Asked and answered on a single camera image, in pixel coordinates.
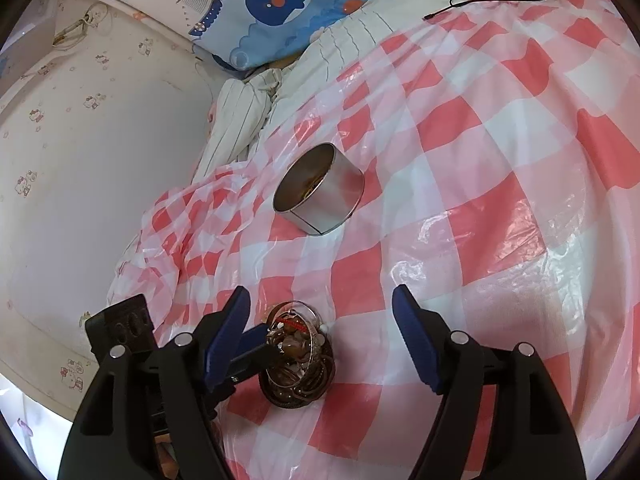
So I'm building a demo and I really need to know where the round silver metal tin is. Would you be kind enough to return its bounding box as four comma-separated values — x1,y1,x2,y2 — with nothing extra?
272,142,365,236

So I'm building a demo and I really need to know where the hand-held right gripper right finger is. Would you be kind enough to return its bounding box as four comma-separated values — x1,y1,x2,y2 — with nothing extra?
391,284,587,480

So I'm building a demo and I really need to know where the white striped bedsheet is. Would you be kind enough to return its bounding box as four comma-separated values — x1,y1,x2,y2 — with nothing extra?
270,0,506,111

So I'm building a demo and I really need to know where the clear glass jar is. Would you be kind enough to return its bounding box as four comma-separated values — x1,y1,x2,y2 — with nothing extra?
258,300,336,409

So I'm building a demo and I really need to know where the blue whale print pillow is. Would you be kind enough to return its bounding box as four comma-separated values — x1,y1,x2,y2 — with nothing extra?
189,0,401,72

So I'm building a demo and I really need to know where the crumpled striped white cloth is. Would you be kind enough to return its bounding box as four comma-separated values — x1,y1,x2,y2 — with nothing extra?
192,67,286,183

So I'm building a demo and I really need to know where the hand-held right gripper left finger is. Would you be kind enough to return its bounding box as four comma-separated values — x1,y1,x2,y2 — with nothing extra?
57,286,252,480

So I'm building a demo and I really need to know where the red white checked plastic sheet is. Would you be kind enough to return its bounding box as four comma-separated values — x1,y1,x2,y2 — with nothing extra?
107,0,640,480

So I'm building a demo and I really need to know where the pile of beaded bracelets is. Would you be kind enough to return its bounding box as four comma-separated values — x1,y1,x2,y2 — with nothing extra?
264,312,333,403

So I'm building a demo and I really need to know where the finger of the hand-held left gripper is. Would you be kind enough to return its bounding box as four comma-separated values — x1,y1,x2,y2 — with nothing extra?
227,324,279,378

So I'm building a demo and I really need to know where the beige cord loop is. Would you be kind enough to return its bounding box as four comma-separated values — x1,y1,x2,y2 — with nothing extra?
51,2,110,47

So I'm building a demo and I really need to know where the black cable with plug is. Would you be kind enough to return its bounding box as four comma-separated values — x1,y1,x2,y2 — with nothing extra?
425,0,583,21

